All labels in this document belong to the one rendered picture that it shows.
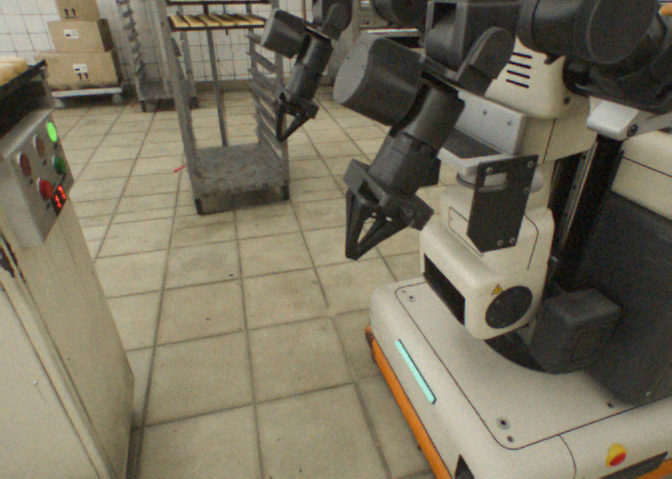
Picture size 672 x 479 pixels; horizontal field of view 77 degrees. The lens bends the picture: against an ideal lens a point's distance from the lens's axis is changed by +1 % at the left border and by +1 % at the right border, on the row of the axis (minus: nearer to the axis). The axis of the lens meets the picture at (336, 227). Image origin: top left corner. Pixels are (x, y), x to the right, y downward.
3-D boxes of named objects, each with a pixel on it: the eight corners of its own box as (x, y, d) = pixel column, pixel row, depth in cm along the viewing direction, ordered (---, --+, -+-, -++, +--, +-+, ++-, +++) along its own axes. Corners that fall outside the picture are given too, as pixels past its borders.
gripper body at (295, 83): (285, 103, 76) (301, 64, 74) (274, 91, 85) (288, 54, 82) (316, 116, 79) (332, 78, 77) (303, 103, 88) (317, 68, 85)
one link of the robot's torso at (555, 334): (505, 296, 110) (527, 213, 97) (593, 381, 87) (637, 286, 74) (413, 318, 103) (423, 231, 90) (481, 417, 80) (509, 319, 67)
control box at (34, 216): (18, 249, 62) (-23, 160, 55) (55, 184, 82) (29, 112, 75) (46, 245, 63) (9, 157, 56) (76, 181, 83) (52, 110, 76)
